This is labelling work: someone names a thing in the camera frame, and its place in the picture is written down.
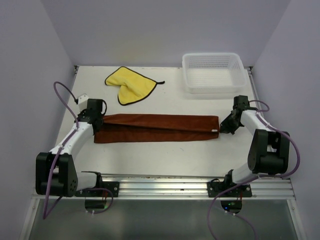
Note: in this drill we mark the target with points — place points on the white perforated plastic basket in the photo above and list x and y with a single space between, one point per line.
213 73

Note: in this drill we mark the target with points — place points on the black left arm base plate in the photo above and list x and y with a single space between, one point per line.
112 186

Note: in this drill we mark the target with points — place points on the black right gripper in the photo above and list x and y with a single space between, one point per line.
225 128

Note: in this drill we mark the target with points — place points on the brown microfiber towel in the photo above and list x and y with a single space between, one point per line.
144 128

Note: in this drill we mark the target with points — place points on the aluminium right side rail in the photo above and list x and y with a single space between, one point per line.
262 112

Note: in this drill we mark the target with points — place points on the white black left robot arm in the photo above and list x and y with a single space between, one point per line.
56 169

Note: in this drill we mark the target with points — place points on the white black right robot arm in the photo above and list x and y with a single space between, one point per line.
243 175

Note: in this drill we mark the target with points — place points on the yellow microfiber towel black trim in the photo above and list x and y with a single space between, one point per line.
133 86

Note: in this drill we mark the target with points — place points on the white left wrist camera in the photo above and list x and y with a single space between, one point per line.
82 101

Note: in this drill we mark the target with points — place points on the aluminium table edge rail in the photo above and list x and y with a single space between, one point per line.
193 188

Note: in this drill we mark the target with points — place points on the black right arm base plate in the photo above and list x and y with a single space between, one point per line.
214 188

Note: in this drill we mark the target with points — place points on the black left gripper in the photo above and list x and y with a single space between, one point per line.
82 113

